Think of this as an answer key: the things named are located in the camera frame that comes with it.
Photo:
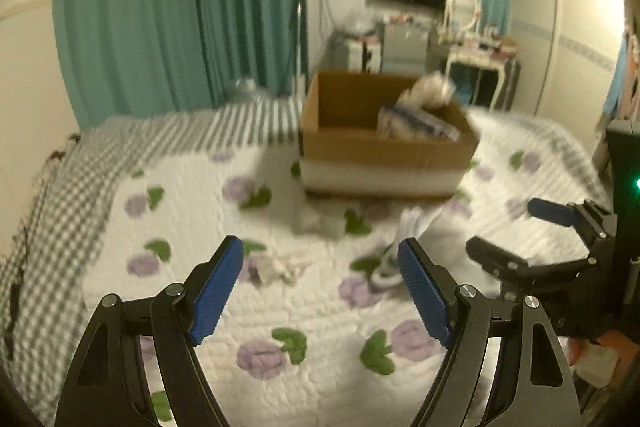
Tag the striped folded cloth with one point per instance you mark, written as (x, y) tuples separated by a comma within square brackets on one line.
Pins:
[(417, 124)]

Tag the grey small fridge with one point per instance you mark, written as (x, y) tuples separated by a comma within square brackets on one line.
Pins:
[(404, 48)]

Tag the grey and white sock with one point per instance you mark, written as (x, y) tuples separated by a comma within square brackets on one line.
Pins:
[(386, 269)]

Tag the white cloth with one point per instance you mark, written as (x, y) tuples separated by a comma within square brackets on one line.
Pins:
[(282, 268)]

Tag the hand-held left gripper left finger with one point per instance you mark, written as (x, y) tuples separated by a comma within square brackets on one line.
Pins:
[(216, 292)]

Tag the grey checked bedsheet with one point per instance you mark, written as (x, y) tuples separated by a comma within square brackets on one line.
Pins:
[(55, 217)]

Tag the hanging clothes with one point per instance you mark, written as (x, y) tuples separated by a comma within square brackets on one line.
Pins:
[(624, 72)]

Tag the white low cabinet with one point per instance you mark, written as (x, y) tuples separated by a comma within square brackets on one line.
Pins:
[(350, 54)]

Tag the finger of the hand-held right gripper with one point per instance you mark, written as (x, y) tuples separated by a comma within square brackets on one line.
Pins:
[(495, 254), (550, 212)]

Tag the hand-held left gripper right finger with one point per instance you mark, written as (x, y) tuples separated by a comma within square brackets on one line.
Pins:
[(425, 294)]

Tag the white oval mirror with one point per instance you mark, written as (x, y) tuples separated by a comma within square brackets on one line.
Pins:
[(462, 7)]

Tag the white floral quilt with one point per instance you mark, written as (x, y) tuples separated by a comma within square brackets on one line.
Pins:
[(320, 332)]

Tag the white plush toy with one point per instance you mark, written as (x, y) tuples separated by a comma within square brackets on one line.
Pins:
[(429, 91)]

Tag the white wardrobe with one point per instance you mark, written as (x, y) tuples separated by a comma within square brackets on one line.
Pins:
[(565, 37)]

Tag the white vanity table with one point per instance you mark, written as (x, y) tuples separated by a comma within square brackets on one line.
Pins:
[(482, 57)]

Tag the cardboard box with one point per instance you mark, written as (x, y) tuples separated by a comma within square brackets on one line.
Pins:
[(380, 162)]

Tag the wide teal curtain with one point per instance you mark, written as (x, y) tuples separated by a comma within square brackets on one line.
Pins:
[(175, 7)]

